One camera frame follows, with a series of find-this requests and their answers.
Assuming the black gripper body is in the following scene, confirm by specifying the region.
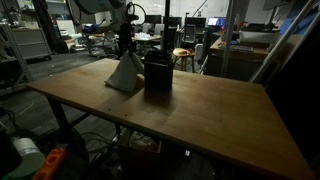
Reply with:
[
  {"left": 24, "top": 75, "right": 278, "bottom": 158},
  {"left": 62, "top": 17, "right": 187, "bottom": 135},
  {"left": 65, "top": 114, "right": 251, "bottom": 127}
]
[{"left": 118, "top": 22, "right": 136, "bottom": 53}]

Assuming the white knitted towel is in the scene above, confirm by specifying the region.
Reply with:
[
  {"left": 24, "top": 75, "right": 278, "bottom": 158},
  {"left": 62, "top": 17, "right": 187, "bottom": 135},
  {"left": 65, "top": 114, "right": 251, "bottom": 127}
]
[{"left": 105, "top": 51, "right": 144, "bottom": 92}]

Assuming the black perforated box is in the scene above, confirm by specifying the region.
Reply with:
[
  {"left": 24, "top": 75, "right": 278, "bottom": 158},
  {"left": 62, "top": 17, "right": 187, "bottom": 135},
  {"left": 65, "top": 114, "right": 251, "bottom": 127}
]
[{"left": 144, "top": 59, "right": 173, "bottom": 91}]

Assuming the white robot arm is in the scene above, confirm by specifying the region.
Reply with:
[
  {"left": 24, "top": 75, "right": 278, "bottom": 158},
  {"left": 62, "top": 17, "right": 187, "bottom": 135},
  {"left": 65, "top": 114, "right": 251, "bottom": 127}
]
[{"left": 74, "top": 0, "right": 139, "bottom": 53}]

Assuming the cardboard box under table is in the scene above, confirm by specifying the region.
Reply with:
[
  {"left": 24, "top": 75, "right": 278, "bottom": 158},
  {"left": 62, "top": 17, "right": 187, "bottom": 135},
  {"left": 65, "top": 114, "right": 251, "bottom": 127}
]
[{"left": 118, "top": 129, "right": 162, "bottom": 169}]

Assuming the black vertical pole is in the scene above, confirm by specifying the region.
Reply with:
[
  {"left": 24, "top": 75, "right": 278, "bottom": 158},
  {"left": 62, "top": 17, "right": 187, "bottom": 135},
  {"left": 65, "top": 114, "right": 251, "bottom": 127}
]
[{"left": 162, "top": 0, "right": 170, "bottom": 60}]

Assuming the round wooden stool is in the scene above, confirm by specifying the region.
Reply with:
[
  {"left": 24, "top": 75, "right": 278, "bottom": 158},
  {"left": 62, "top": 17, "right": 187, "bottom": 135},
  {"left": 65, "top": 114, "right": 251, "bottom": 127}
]
[{"left": 173, "top": 48, "right": 195, "bottom": 72}]

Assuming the lit computer monitor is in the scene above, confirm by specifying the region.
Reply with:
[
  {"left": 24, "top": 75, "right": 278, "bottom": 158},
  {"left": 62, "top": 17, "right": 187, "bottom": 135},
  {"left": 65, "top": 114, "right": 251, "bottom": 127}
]
[{"left": 207, "top": 17, "right": 226, "bottom": 27}]

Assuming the grey metal drawer cabinet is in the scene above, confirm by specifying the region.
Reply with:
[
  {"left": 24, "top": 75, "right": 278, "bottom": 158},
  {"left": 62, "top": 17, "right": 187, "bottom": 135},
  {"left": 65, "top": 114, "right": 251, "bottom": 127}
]
[{"left": 12, "top": 28, "right": 52, "bottom": 60}]

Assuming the wooden top workbench cabinet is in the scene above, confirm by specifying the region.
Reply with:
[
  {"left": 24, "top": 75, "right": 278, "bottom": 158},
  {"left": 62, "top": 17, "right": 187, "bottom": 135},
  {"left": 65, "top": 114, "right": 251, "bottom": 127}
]
[{"left": 204, "top": 38, "right": 268, "bottom": 81}]

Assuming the leaning aluminium bar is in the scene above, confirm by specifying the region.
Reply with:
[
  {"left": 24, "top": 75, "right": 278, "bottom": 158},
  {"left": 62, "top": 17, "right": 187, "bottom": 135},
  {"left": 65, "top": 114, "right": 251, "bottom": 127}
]
[{"left": 249, "top": 0, "right": 316, "bottom": 83}]

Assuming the orange plastic tool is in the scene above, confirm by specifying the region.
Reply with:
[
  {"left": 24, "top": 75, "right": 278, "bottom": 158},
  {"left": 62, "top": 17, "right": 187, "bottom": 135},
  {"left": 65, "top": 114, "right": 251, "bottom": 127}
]
[{"left": 31, "top": 147, "right": 67, "bottom": 180}]

